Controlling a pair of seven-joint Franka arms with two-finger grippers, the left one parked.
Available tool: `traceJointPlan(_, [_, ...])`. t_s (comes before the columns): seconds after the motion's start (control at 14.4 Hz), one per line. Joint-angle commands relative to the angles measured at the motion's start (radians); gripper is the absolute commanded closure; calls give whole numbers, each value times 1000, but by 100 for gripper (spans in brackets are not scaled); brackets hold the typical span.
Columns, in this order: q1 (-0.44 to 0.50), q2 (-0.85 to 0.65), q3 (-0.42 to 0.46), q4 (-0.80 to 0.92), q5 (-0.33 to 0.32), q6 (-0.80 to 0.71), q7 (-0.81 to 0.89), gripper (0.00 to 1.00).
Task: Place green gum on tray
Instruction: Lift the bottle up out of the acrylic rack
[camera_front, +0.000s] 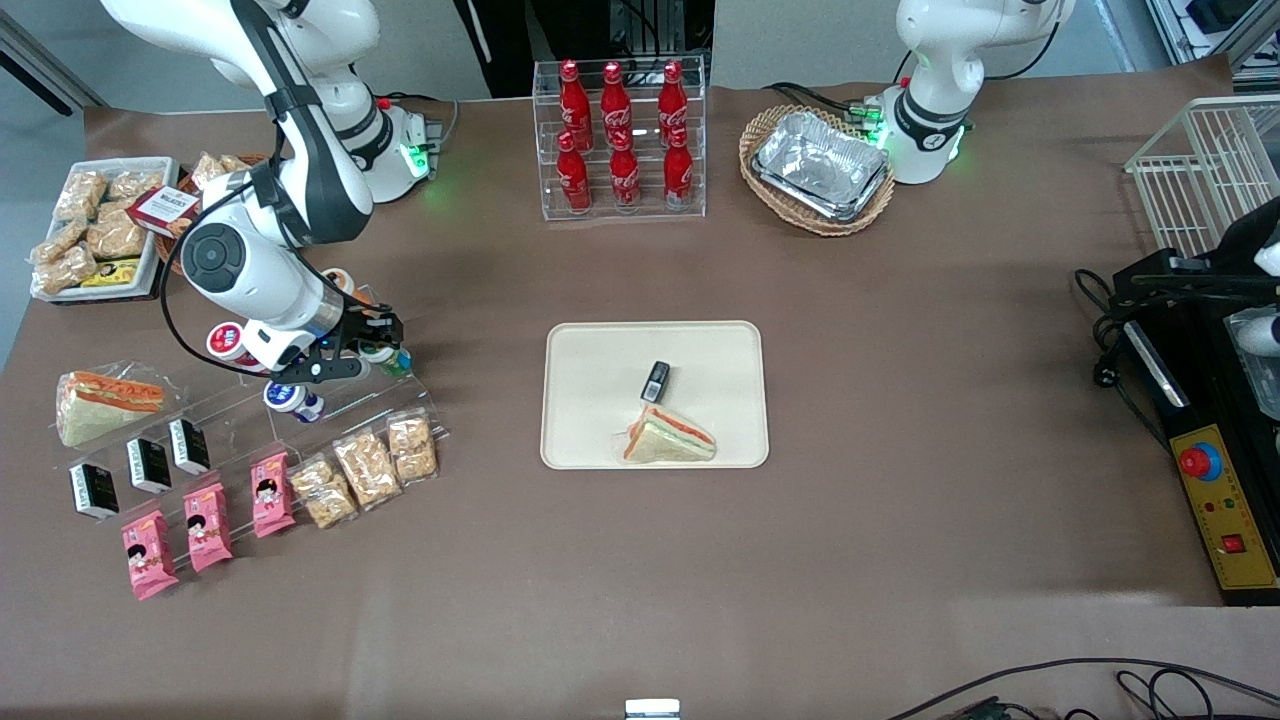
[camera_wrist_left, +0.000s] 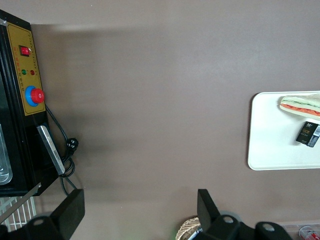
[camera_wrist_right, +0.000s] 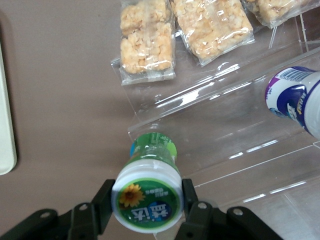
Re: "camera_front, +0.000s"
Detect wrapped triangle sandwich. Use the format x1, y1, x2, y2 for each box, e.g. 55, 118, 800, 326
55, 370, 166, 448
620, 404, 718, 465

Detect grey connector box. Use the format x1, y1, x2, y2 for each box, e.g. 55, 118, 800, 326
404, 110, 447, 179

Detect clear plastic cover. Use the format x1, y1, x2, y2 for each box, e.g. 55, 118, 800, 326
1224, 307, 1280, 423

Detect white plastic bin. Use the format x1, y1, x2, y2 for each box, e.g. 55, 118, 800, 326
29, 157, 181, 305

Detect aluminium frame shelf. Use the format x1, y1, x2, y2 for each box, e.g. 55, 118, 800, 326
1145, 0, 1280, 93

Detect aluminium foil tray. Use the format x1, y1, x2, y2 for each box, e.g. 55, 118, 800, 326
752, 110, 891, 216

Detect person body brown jacket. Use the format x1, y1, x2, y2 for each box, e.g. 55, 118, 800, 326
455, 0, 631, 99

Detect black base cable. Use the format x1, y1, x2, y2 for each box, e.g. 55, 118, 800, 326
764, 81, 873, 119

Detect clear acrylic stepped stand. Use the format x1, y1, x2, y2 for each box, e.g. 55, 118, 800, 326
58, 283, 451, 566

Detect light wicker basket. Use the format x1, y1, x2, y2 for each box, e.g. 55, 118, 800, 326
739, 104, 896, 237

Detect grey metal bar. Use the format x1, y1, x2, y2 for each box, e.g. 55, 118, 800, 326
0, 10, 109, 111

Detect white wire basket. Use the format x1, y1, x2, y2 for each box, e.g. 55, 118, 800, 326
1125, 95, 1280, 263

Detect yellow snack packet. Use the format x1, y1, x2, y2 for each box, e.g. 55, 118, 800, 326
80, 258, 142, 290

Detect blue lid gum bottle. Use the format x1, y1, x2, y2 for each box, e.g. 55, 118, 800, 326
263, 378, 327, 424

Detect black yellow control box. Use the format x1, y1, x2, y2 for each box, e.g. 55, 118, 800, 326
1113, 250, 1280, 607

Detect pink snack packet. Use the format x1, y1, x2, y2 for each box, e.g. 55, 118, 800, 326
121, 510, 180, 601
183, 482, 234, 573
250, 451, 298, 539

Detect clear acrylic bottle rack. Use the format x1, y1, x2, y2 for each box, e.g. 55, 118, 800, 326
532, 55, 708, 223

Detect black floor cables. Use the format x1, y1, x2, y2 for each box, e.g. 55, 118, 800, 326
885, 657, 1280, 720

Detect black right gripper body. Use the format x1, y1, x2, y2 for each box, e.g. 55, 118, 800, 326
305, 308, 363, 357

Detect black power cable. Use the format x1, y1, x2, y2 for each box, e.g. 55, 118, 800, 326
1074, 267, 1166, 446

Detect cream plastic tray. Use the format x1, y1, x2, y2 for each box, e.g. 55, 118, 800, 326
540, 320, 770, 470

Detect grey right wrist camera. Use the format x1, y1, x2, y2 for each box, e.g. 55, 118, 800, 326
282, 354, 365, 387

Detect red lid gum bottle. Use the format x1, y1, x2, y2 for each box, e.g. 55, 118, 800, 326
206, 321, 253, 371

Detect red cola bottle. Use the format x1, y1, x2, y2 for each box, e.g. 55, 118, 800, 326
559, 60, 593, 151
600, 62, 633, 151
657, 61, 690, 147
663, 127, 695, 210
556, 131, 593, 214
608, 130, 641, 210

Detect black device housing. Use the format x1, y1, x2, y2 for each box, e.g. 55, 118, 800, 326
1205, 195, 1280, 301

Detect red cookie box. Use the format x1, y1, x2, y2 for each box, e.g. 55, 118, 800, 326
127, 186, 203, 239

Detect dark brown wicker basket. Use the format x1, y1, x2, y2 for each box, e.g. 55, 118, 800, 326
157, 153, 291, 277

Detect dark equipment rack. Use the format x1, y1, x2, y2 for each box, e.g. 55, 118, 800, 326
627, 0, 717, 83

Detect orange lid gum bottle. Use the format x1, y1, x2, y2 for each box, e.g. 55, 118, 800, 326
324, 267, 374, 313

